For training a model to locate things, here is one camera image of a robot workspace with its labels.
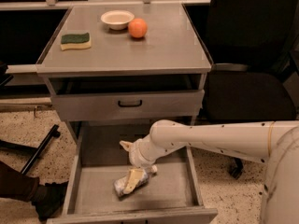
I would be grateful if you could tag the green yellow sponge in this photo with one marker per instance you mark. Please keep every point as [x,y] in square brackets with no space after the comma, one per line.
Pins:
[75,41]

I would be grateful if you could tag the orange fruit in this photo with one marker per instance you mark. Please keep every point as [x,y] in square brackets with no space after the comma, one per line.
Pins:
[137,28]

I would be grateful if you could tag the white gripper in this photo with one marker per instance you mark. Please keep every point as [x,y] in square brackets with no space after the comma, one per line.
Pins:
[135,153]

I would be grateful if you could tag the person's leg and shoe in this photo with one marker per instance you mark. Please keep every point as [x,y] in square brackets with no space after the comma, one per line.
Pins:
[46,199]

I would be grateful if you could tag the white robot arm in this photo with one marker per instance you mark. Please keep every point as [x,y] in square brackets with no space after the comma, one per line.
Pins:
[275,143]

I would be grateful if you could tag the white bowl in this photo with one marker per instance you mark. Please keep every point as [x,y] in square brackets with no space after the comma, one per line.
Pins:
[117,19]

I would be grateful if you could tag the black office chair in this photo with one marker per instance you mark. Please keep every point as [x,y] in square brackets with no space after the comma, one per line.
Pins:
[249,43]

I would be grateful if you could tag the black chair base leg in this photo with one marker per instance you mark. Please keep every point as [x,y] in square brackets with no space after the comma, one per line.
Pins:
[33,152]

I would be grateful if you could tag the closed drawer with black handle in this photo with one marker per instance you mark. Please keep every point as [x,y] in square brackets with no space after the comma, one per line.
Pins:
[117,106]

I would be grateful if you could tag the grey drawer cabinet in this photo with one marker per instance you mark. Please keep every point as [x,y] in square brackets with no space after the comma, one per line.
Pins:
[169,57]

